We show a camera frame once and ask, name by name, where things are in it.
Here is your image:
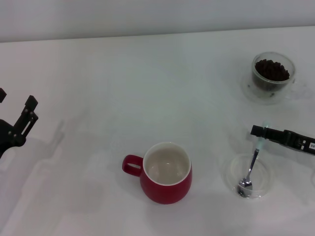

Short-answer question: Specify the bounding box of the coffee bean pile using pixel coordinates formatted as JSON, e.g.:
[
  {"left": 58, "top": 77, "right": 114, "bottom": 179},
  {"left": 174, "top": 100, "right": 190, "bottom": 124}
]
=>
[{"left": 254, "top": 59, "right": 290, "bottom": 81}]

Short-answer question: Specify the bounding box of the clear shallow glass dish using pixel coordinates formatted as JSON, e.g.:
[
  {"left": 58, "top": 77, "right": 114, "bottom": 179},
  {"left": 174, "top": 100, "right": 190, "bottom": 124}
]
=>
[{"left": 222, "top": 153, "right": 274, "bottom": 200}]

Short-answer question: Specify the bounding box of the red ceramic mug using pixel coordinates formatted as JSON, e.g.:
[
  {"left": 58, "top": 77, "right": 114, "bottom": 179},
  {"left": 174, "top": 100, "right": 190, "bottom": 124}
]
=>
[{"left": 122, "top": 142, "right": 193, "bottom": 205}]

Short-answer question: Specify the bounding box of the clear glass saucer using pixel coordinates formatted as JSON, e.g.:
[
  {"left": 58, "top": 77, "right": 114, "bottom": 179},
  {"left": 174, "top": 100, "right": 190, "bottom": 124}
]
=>
[{"left": 240, "top": 72, "right": 296, "bottom": 106}]

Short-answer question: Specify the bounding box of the clear glass cup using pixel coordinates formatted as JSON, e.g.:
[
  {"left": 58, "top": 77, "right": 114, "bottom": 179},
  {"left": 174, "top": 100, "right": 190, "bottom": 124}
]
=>
[{"left": 251, "top": 51, "right": 308, "bottom": 100}]

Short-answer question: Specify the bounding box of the blue handled metal spoon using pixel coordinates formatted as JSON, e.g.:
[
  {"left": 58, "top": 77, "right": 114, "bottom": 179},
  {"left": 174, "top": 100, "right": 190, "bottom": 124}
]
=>
[{"left": 237, "top": 119, "right": 271, "bottom": 198}]

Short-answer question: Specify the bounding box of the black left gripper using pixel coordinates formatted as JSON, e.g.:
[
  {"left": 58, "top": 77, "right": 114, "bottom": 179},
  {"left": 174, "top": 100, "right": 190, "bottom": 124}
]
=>
[{"left": 0, "top": 88, "right": 39, "bottom": 158}]

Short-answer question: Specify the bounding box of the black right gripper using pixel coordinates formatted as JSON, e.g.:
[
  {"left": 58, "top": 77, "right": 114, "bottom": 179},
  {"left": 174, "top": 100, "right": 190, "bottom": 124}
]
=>
[{"left": 250, "top": 124, "right": 315, "bottom": 156}]

